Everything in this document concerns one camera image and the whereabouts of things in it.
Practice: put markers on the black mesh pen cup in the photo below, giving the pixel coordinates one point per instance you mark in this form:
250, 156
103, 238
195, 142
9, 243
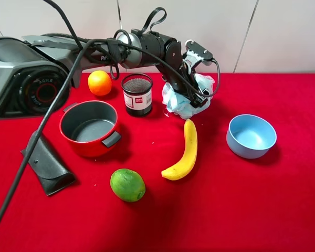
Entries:
137, 91

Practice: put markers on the red tablecloth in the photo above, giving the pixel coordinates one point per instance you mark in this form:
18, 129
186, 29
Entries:
226, 203

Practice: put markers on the red pot grey interior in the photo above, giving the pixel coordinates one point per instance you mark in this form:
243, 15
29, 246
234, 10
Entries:
91, 128

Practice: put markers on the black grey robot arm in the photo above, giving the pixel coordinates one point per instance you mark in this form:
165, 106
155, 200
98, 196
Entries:
34, 70

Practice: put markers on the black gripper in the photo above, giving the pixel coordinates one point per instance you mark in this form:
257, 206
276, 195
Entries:
179, 71

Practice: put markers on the black leather glasses case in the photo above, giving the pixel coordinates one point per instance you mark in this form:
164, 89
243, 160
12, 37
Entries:
51, 171

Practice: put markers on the yellow banana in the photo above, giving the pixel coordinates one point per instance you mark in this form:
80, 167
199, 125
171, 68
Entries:
183, 167

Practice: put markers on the light blue bowl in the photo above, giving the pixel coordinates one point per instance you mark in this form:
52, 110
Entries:
250, 136

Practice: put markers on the orange fruit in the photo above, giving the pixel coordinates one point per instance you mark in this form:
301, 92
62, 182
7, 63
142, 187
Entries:
99, 83

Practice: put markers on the light blue bath loofah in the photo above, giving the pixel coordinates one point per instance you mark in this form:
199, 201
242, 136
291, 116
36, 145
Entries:
179, 104

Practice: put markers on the green lime fruit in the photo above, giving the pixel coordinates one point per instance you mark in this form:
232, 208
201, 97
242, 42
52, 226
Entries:
127, 185

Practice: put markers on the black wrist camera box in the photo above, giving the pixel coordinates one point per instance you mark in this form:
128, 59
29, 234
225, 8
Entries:
199, 51

